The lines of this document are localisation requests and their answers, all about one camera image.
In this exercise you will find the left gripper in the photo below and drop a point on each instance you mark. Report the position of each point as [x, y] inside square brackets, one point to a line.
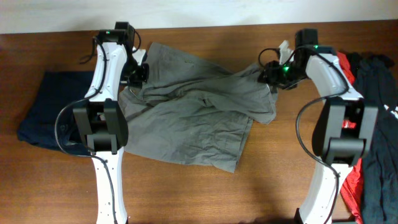
[137, 83]

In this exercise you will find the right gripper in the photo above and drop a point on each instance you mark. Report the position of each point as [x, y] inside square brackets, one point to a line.
[272, 69]

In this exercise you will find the grey shorts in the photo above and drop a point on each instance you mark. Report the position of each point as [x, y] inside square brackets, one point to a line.
[194, 112]

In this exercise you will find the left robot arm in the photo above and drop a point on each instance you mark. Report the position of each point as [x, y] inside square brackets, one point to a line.
[100, 121]

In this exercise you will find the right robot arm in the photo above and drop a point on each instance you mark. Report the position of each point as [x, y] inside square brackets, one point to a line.
[344, 131]

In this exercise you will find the dark navy folded garment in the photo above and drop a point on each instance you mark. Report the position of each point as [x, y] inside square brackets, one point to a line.
[56, 91]

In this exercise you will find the black garment with white print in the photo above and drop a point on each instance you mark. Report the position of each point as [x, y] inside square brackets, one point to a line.
[375, 81]

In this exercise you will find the red garment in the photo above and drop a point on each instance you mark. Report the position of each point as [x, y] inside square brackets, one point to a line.
[352, 188]

